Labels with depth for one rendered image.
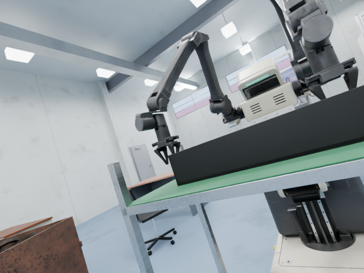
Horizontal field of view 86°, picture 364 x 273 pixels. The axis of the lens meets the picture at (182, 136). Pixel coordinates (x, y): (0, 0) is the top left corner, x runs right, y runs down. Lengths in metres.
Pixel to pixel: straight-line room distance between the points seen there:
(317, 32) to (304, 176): 0.32
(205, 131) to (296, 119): 11.44
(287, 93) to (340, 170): 0.76
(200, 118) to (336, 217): 10.87
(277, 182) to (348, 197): 1.09
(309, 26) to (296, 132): 0.24
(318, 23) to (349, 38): 10.86
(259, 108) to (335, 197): 0.70
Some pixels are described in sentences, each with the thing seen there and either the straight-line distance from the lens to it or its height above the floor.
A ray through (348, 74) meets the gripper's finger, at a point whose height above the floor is 1.10.
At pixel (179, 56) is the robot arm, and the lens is 0.93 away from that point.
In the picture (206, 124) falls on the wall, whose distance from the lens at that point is 11.88.
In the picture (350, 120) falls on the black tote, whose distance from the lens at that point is 0.55.
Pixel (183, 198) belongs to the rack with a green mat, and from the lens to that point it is 0.54.
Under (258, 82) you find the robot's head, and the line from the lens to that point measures 1.13.
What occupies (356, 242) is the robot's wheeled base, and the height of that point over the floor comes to 0.28.
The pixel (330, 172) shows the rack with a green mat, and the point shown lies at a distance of 0.43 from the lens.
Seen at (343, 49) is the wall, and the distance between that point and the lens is 11.31.
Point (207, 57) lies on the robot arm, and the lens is 1.08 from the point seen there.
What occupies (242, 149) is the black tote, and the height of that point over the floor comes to 1.01.
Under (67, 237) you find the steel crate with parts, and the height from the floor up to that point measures 0.64.
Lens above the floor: 1.05
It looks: 5 degrees up
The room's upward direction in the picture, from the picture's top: 19 degrees counter-clockwise
